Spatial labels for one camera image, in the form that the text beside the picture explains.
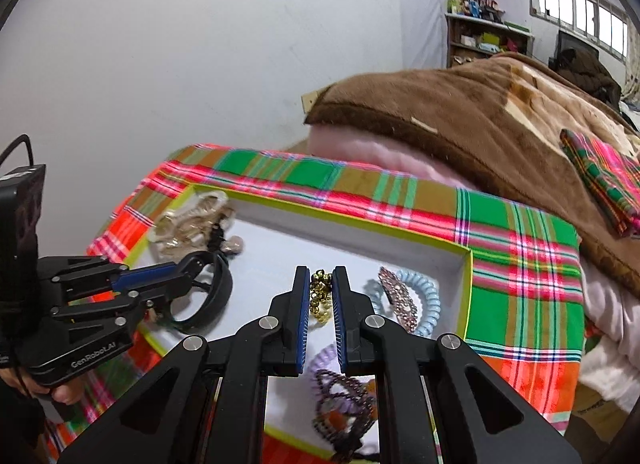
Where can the green flat box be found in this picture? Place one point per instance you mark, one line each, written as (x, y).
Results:
(516, 26)

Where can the person's left hand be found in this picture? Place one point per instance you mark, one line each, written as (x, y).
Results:
(67, 394)

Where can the pink rhinestone hair clip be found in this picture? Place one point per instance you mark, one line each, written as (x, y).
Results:
(400, 299)

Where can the brown blanket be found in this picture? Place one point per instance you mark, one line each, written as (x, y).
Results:
(475, 109)

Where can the black monitor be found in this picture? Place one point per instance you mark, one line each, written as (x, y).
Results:
(570, 41)

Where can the beige hair claw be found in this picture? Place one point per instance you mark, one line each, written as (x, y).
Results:
(185, 229)

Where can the yellow cardboard box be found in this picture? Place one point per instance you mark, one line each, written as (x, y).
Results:
(310, 244)

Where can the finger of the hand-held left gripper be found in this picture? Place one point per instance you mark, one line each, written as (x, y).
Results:
(145, 276)
(115, 306)

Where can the window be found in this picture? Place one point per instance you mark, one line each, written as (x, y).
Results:
(580, 9)

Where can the person's left forearm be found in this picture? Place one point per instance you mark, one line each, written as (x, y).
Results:
(17, 429)

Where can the white fleece blanket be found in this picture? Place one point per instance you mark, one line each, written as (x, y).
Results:
(610, 369)

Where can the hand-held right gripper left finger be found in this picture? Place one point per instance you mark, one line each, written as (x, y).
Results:
(301, 319)

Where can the wooden shelf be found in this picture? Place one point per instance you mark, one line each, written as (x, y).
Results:
(520, 49)

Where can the folded plaid cloth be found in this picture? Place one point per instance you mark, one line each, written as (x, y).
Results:
(600, 174)

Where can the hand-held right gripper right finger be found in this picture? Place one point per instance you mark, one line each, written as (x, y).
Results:
(340, 319)

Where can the patterned curtain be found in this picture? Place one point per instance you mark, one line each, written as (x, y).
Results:
(631, 74)

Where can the brown cardboard carton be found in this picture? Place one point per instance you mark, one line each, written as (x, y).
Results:
(595, 401)

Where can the dark brown coat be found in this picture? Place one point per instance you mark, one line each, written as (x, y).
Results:
(585, 74)

